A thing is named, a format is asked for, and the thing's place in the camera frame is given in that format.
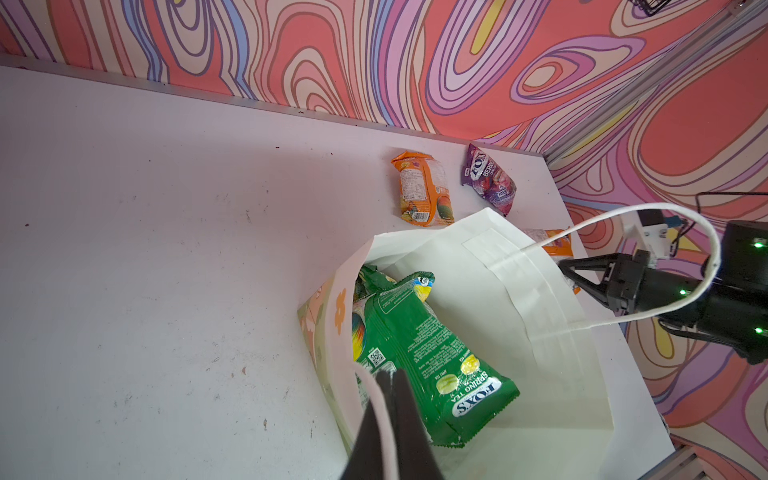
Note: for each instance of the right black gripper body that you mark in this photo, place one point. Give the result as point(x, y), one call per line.
point(630, 285)

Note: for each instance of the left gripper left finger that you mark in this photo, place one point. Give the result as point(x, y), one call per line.
point(374, 451)

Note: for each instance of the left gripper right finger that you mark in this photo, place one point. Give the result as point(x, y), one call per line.
point(415, 458)

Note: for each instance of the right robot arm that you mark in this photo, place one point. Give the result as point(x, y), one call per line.
point(732, 312)

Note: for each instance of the green Fox's spring tea bag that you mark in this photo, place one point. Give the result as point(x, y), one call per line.
point(394, 328)

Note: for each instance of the orange Fox's bag small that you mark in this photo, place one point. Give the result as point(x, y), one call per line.
point(424, 195)

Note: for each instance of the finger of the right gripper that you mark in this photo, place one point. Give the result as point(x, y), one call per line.
point(600, 263)
point(598, 291)

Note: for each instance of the white paper bag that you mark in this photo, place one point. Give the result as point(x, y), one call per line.
point(584, 411)

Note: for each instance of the orange Fox's bag large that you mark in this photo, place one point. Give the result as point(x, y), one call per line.
point(560, 249)

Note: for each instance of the purple Fox's berries bag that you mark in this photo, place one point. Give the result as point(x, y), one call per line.
point(486, 177)

